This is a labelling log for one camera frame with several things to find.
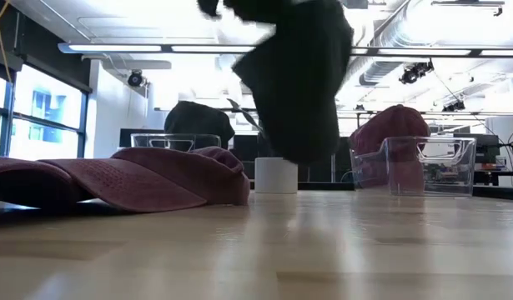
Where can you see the black baseball cap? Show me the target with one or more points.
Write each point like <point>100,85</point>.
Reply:
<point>197,121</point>

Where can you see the dark grey baseball cap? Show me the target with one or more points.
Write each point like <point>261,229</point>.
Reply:
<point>298,91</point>

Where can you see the maroon baseball cap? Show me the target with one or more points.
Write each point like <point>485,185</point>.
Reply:
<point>156,179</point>
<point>22,183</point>
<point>389,125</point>

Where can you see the long ceiling light fixture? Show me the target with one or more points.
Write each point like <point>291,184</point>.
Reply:
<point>114,48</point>

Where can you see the green snake plant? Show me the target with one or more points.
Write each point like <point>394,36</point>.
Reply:
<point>244,114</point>

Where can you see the clear plastic bin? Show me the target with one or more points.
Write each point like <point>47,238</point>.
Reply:
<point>448,175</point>
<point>139,139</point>

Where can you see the white plant pot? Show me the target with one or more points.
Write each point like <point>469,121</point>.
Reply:
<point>275,177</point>

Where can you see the large glass window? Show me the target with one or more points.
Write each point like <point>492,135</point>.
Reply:
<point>47,104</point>

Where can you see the black track light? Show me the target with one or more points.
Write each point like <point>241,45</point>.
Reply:
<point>454,106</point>
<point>414,73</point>

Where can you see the black wall television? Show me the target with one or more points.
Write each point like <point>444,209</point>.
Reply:
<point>124,137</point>

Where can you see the silver ceiling duct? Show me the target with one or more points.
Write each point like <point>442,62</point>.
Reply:
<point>385,41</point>

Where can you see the black aluminium table frame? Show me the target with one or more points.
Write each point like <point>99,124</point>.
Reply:
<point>323,186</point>

